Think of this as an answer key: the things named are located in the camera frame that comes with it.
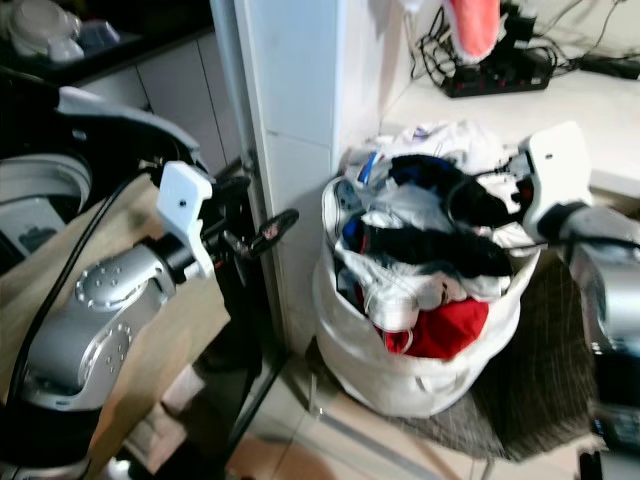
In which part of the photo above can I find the grey top-load washing machine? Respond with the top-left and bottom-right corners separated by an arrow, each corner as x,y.
0,85 -> 193,286

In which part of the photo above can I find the black and blue garment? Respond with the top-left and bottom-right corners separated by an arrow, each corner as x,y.
386,153 -> 511,229

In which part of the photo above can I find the black power strip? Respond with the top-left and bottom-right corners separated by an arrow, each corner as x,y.
444,48 -> 557,99

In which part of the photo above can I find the brown cardboard sheet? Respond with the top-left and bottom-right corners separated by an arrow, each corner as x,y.
0,174 -> 233,477

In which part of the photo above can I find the white drawer cabinet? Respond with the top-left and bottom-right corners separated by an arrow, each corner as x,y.
60,28 -> 245,173

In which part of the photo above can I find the white garment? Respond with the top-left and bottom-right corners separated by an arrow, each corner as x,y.
332,195 -> 511,333

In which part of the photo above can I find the red garment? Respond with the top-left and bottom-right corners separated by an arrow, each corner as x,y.
380,296 -> 491,361

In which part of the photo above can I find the white fabric laundry basket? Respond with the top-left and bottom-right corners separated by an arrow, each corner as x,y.
310,176 -> 547,420

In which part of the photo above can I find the black power adapter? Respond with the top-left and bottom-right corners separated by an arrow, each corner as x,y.
574,54 -> 640,83

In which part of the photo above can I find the pink and white fluffy item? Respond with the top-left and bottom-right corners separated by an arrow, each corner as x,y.
400,0 -> 504,64

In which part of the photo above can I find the white round countertop appliance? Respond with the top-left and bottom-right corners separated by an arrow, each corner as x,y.
5,0 -> 87,61

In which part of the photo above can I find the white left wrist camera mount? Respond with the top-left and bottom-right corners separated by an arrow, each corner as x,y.
157,160 -> 215,280

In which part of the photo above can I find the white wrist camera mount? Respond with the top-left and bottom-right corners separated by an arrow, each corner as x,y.
520,121 -> 594,243
157,160 -> 215,280

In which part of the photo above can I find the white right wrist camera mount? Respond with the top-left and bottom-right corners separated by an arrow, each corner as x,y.
520,121 -> 594,243

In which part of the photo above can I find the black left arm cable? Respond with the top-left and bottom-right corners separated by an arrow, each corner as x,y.
10,172 -> 153,403

